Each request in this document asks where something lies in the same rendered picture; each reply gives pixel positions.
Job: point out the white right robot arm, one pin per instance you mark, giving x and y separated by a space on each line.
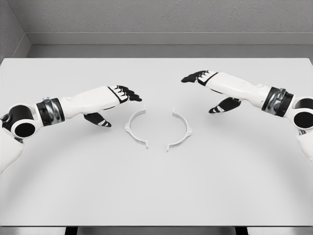
254 91

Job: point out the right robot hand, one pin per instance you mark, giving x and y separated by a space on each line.
225 83

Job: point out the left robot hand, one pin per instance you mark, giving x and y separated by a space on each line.
102 98

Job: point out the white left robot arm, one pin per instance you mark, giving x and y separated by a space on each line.
71 105

